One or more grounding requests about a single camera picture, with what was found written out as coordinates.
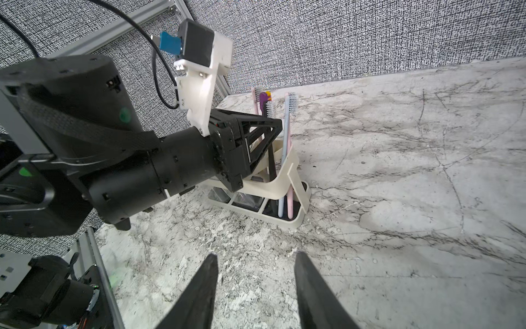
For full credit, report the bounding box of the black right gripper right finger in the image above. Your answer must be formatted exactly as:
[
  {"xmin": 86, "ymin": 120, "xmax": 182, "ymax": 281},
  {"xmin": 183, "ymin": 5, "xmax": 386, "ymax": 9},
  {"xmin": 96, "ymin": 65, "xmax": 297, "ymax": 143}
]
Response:
[{"xmin": 295, "ymin": 252, "xmax": 359, "ymax": 329}]

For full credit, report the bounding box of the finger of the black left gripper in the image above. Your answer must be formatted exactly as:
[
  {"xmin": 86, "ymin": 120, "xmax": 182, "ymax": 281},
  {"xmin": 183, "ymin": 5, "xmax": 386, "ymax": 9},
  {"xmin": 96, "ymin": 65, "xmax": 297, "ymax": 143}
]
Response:
[{"xmin": 213, "ymin": 108, "xmax": 282, "ymax": 173}]

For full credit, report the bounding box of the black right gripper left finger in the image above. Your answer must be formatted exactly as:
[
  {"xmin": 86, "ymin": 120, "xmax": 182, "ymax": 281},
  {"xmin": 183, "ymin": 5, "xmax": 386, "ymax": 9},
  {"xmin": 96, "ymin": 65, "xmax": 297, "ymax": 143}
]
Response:
[{"xmin": 156, "ymin": 254, "xmax": 219, "ymax": 329}]

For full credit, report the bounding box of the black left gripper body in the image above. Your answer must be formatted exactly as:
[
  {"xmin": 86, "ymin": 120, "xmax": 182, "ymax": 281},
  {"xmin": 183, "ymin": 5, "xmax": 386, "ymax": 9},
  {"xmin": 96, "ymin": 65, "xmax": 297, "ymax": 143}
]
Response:
[{"xmin": 88, "ymin": 110, "xmax": 251, "ymax": 224}]

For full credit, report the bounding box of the black toothbrush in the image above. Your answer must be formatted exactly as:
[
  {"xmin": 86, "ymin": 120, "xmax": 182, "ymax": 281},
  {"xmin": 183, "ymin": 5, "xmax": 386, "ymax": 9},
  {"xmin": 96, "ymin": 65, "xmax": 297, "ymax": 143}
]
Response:
[{"xmin": 264, "ymin": 100, "xmax": 278, "ymax": 182}]

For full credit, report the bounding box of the purple toothbrush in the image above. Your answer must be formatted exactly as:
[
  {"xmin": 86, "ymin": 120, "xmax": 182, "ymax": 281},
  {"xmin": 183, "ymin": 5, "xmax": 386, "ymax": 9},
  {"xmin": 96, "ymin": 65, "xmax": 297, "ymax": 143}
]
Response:
[{"xmin": 259, "ymin": 91, "xmax": 273, "ymax": 118}]

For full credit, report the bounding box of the pink toothbrush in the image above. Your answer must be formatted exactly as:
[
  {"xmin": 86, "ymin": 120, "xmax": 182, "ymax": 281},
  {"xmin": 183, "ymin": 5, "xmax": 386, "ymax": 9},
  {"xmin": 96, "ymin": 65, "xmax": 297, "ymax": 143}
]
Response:
[
  {"xmin": 251, "ymin": 86, "xmax": 263, "ymax": 116},
  {"xmin": 286, "ymin": 123, "xmax": 295, "ymax": 220}
]

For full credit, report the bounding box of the light blue toothbrush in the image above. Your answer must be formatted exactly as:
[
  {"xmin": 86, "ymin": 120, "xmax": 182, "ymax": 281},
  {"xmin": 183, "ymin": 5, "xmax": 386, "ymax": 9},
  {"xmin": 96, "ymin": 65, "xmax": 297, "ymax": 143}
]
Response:
[{"xmin": 278, "ymin": 93, "xmax": 298, "ymax": 219}]

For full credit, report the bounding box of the cream toothbrush holder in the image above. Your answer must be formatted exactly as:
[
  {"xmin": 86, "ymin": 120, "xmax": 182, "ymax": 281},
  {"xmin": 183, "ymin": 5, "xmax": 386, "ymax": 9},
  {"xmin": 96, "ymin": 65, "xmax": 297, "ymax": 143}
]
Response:
[{"xmin": 210, "ymin": 149, "xmax": 312, "ymax": 229}]

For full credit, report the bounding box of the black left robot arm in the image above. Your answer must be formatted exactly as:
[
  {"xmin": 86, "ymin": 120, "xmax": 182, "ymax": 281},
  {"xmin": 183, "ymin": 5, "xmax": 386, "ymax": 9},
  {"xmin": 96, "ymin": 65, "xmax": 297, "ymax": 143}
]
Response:
[{"xmin": 1, "ymin": 55, "xmax": 282, "ymax": 328}]

